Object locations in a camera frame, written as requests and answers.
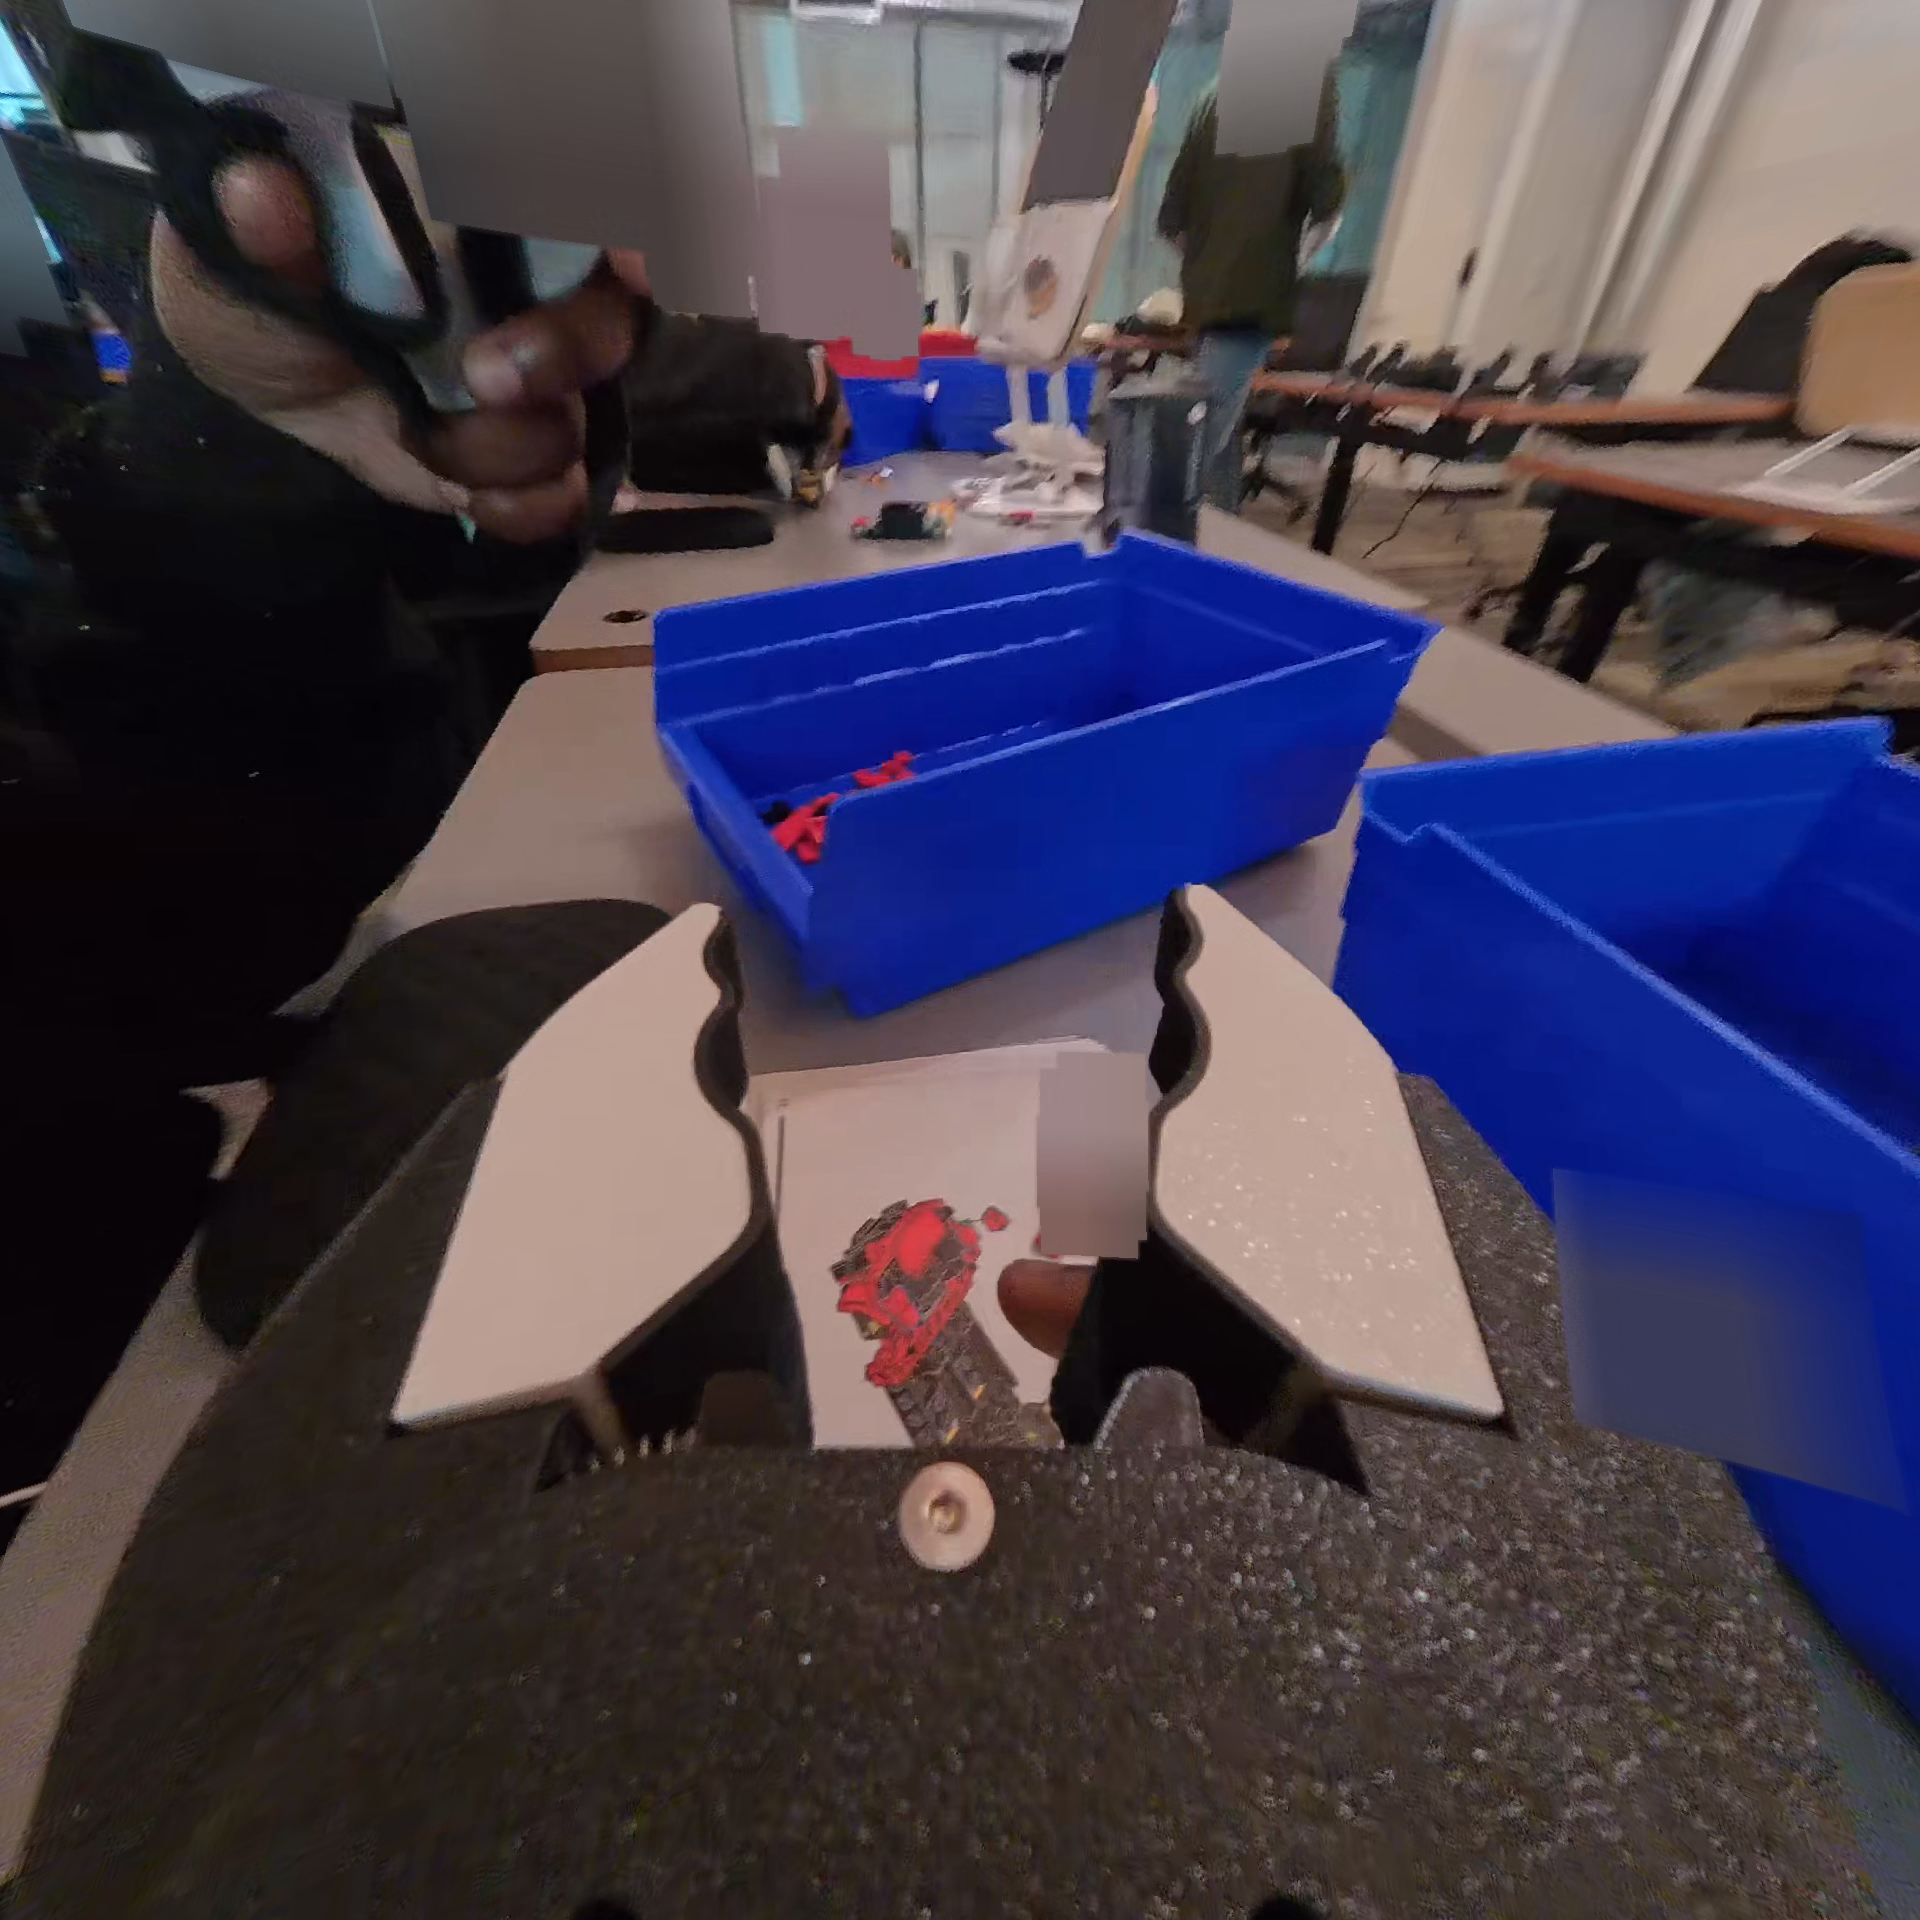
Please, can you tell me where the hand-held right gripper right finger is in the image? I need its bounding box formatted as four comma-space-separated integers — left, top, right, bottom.
1047, 883, 1510, 1453

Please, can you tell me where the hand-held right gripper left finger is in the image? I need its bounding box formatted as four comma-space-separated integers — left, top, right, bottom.
392, 901, 819, 1453

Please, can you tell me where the lego instruction booklet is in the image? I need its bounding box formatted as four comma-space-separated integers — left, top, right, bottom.
750, 1036, 1158, 1450

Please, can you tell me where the pile of red lego pieces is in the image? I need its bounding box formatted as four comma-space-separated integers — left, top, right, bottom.
757, 750, 922, 864

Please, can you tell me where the person's left forearm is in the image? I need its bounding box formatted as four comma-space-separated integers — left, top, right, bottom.
0, 322, 482, 1081

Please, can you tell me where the person's left hand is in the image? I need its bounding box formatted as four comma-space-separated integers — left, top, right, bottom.
146, 152, 656, 544

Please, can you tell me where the person's right hand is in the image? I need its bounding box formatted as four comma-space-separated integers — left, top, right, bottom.
995, 1258, 1101, 1356

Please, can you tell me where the black dimpled cushion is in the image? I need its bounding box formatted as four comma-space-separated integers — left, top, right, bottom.
194, 901, 677, 1353

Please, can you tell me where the black rounded pad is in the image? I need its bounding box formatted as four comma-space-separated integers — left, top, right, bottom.
593, 504, 781, 558

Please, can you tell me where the dark board on stand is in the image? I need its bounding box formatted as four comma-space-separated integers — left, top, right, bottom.
961, 0, 1187, 520

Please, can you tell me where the wooden-edged desk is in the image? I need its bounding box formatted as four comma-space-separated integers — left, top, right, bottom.
1247, 358, 1802, 558
1507, 441, 1920, 684

